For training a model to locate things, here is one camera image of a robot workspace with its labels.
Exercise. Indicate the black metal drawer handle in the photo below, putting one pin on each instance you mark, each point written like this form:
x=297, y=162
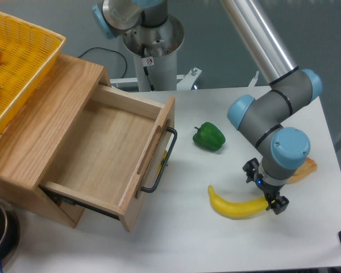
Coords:
x=163, y=163

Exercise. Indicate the green bell pepper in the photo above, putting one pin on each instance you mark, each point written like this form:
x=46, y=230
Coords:
x=209, y=137

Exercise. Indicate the white metal base bracket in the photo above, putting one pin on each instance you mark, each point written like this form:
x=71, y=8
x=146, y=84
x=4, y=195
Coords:
x=184, y=82

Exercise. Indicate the yellow plastic basket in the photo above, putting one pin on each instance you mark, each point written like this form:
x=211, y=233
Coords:
x=27, y=54

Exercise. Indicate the yellow banana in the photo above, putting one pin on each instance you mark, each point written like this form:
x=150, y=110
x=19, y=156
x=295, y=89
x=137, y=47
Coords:
x=236, y=210

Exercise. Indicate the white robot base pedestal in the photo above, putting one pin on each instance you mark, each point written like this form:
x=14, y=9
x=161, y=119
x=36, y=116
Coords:
x=155, y=54

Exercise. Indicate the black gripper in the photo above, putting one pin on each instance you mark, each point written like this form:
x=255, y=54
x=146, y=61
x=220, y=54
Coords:
x=271, y=186

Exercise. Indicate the wooden cabinet box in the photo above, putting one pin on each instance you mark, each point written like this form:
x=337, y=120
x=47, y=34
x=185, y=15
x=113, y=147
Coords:
x=30, y=142

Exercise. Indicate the orange bread slice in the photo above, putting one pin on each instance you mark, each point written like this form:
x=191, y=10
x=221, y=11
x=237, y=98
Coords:
x=308, y=167

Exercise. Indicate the dark metal pot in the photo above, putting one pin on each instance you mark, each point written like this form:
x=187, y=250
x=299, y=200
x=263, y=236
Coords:
x=9, y=234

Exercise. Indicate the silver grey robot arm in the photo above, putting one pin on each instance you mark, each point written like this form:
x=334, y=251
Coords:
x=284, y=149

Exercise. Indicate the open wooden drawer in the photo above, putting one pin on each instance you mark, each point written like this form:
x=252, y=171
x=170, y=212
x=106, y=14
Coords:
x=114, y=147

